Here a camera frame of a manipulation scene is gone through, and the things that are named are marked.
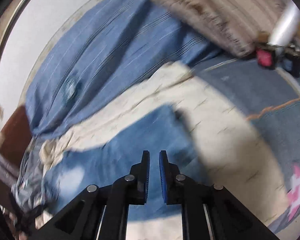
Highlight beige striped pillow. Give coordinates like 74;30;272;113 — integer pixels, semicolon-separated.
150;0;290;60

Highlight blue plaid cover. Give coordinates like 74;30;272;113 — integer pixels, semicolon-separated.
25;0;223;140

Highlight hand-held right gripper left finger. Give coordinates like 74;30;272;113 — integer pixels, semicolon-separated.
36;151;150;240

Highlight blue denim pants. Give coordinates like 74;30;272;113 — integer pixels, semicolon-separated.
41;104;200;223

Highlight blue and black device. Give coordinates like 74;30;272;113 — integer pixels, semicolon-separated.
281;51;300;78

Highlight brown armchair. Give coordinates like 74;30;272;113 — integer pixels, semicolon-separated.
0;105;34;162

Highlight grey patterned quilt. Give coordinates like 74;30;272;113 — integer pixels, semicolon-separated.
11;137;53;220

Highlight grey printed bedsheet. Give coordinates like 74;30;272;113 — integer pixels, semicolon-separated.
195;55;300;238

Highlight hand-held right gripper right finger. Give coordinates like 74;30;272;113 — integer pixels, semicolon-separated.
159;151;278;240

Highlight pink and black device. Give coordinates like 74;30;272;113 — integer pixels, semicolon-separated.
255;42;278;70

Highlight cream leaf-print blanket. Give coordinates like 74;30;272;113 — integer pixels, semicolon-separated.
35;62;290;240

